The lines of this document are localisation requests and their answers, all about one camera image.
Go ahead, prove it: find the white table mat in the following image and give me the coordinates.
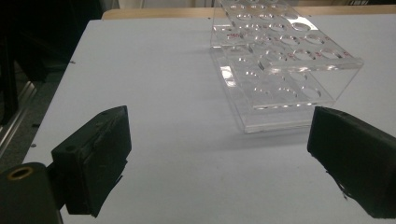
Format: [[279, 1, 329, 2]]
[[22, 13, 396, 224]]

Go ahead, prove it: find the metal stand rail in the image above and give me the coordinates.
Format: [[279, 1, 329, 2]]
[[0, 80, 38, 157]]

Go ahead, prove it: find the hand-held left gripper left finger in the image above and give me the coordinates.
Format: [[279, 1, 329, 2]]
[[50, 105, 133, 218]]

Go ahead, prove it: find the clear acrylic tube rack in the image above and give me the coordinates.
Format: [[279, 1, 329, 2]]
[[208, 0, 365, 134]]

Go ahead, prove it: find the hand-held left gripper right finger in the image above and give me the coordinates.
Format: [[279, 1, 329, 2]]
[[306, 105, 396, 219]]

